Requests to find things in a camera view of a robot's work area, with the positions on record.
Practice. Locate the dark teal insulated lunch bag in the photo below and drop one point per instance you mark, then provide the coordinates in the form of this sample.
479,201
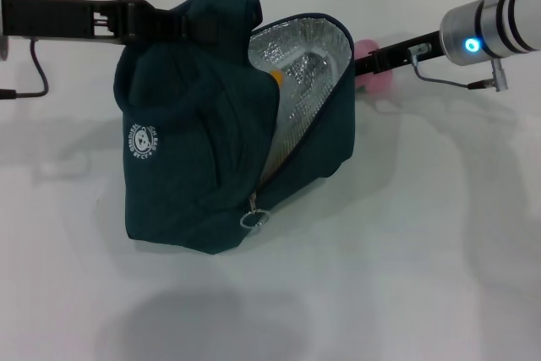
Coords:
190,145

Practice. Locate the pink toy peach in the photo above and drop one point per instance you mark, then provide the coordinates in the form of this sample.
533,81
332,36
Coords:
380,82

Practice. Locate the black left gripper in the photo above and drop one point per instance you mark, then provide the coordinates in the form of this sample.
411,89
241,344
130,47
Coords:
55,18

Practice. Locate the yellow banana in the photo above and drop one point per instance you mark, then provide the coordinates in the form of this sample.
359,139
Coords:
277,78

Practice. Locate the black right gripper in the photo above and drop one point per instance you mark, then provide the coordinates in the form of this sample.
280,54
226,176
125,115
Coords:
406,53

